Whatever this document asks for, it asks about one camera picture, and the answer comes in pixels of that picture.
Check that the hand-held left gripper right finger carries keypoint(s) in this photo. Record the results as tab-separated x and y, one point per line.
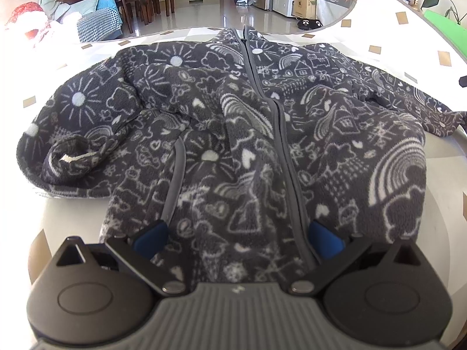
324	240

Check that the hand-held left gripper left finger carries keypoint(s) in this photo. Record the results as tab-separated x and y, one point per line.
151	235

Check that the grey printed fleece jacket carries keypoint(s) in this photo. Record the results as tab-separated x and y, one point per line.
233	135

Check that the houndstooth covered sofa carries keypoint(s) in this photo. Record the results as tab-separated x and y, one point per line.
98	25

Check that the black slipper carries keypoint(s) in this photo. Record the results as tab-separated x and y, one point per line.
316	23
303	24

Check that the side table with clear cover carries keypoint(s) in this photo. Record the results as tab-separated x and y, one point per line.
334	9

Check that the teal cloth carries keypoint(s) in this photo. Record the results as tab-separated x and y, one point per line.
107	3

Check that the cardboard box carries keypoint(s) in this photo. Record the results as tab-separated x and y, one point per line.
304	3

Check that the red crocheted blanket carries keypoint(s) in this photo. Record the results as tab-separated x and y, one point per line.
25	18

